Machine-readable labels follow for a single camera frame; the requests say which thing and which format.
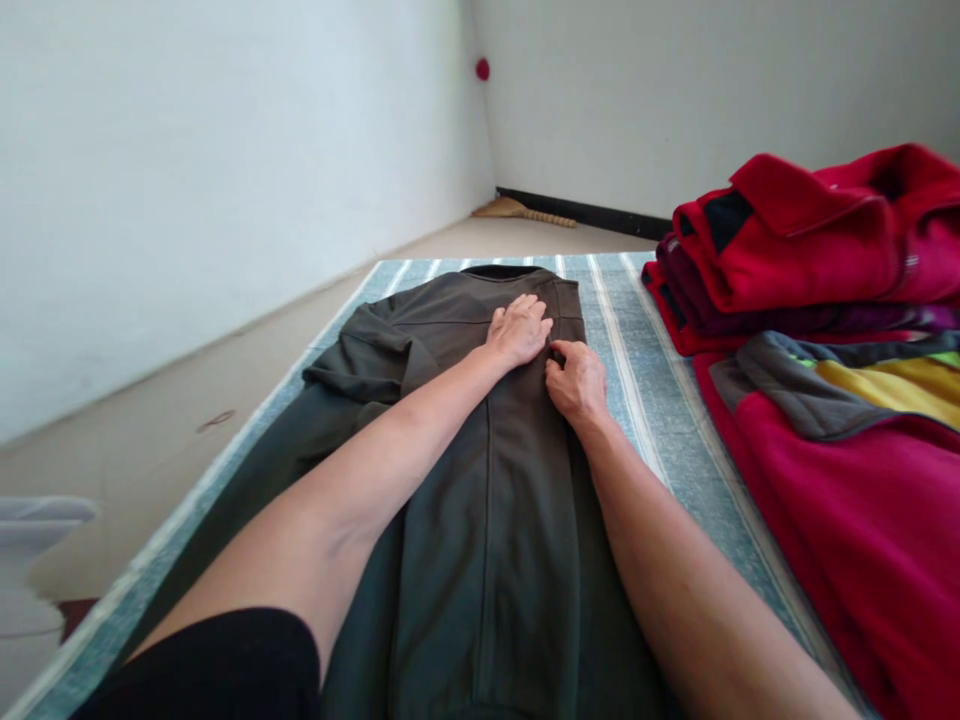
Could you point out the person's left hand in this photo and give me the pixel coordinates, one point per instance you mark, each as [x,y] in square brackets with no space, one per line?
[516,330]

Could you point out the person's right hand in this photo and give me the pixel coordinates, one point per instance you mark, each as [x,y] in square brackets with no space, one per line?
[579,379]

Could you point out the person's right fingers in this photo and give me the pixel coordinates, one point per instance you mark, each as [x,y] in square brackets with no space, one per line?
[557,361]

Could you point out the dark green jacket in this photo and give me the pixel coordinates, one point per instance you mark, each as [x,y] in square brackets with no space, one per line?
[465,585]

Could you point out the blue white striped cloth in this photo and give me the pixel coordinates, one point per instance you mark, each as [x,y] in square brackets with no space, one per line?
[637,375]

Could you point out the folded red garment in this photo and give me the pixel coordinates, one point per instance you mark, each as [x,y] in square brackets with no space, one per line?
[679,330]

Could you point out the black baseboard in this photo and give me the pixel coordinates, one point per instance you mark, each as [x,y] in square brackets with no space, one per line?
[592,214]

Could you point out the straw broom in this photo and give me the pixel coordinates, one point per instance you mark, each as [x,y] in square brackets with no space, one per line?
[517,212]

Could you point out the folded red fleece jacket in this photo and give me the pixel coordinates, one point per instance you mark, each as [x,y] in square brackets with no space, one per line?
[817,247]

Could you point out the red yellow grey fleece jacket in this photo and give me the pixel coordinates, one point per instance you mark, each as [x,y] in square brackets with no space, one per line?
[847,495]

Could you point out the white plastic container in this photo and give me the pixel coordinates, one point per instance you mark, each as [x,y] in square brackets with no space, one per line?
[34,555]

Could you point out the red round wall object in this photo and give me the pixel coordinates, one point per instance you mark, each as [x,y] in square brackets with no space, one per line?
[482,68]

